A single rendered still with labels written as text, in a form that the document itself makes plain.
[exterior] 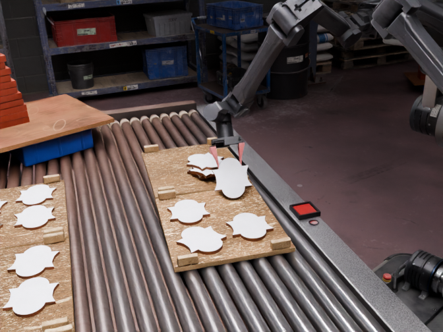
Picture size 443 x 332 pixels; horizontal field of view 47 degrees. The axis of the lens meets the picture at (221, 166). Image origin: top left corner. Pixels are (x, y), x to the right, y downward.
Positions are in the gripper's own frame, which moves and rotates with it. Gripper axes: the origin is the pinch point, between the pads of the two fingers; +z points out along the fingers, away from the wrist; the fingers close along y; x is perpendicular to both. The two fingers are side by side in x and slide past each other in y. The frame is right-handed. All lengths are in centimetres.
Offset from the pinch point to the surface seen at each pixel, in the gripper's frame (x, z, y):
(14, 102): 36, -41, -82
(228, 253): -29.8, 27.9, -5.9
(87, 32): 369, -202, -108
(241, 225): -19.9, 20.9, -0.3
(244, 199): -3.9, 12.9, 3.2
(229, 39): 448, -203, 53
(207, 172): 7.2, 1.1, -7.8
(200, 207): -9.3, 13.6, -11.8
